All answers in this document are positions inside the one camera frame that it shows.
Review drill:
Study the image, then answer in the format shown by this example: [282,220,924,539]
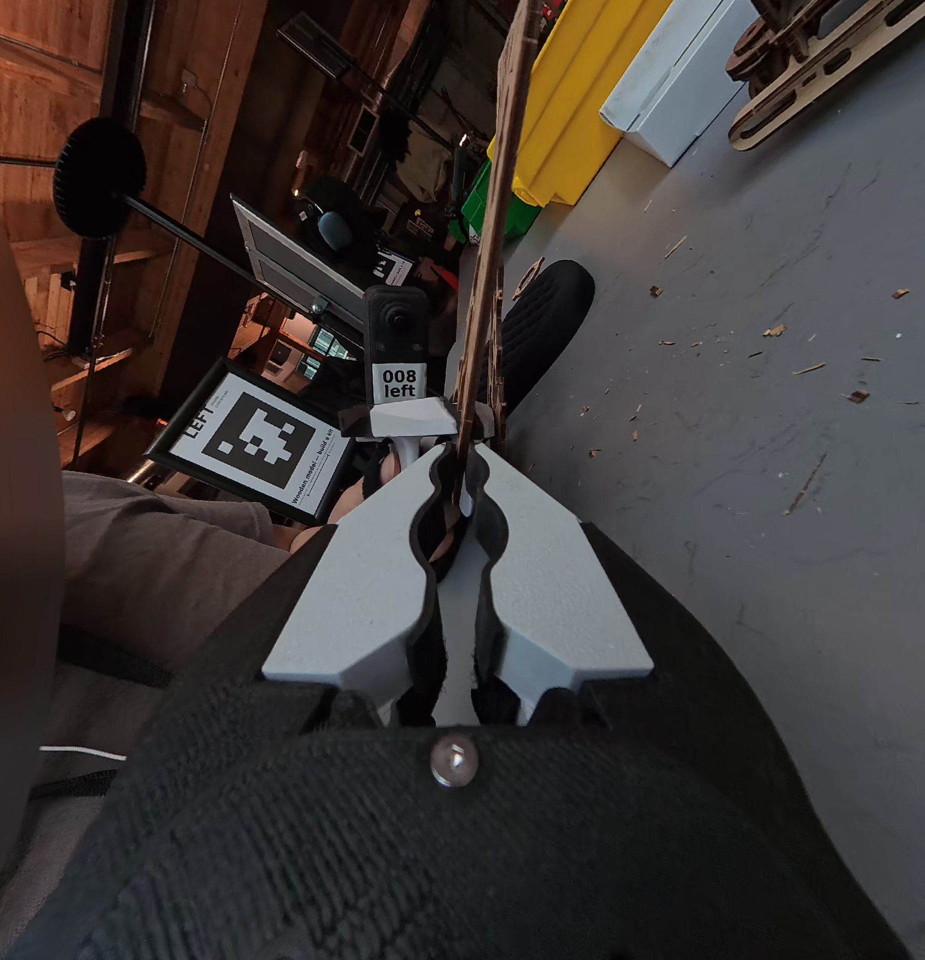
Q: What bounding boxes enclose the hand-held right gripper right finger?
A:
[466,442,655,727]

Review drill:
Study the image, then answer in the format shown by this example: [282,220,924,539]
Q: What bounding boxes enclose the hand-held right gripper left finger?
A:
[260,442,455,727]

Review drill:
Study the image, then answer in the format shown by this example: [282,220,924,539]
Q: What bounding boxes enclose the perforated plywood panel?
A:
[449,0,545,515]

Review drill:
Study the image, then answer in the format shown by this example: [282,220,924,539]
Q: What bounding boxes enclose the wooden mechanical model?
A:
[725,0,925,153]

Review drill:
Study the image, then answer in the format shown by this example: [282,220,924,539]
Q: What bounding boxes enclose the person's left hand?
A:
[271,452,405,556]

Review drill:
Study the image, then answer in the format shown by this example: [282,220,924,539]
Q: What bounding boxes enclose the grey monitor panel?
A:
[230,192,368,331]

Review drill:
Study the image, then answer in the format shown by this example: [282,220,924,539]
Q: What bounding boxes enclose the green plastic bin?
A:
[449,161,542,245]

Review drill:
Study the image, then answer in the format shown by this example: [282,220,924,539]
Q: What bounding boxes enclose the framed marker sign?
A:
[143,356,359,526]

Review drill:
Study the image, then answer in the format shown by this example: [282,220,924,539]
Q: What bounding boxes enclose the yellow plastic bin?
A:
[486,0,674,207]

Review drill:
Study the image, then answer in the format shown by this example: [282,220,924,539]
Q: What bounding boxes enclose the hanging light panel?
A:
[277,11,359,78]

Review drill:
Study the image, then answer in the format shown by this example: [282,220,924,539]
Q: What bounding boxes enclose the scattered wood chips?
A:
[581,234,914,519]

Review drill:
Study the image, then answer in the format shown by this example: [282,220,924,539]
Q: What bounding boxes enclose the black round fan on pole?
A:
[52,116,284,294]

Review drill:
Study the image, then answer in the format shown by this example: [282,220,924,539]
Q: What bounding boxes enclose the white box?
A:
[599,0,760,168]

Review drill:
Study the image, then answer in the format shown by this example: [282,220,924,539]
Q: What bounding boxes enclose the black strap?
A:
[31,622,175,800]

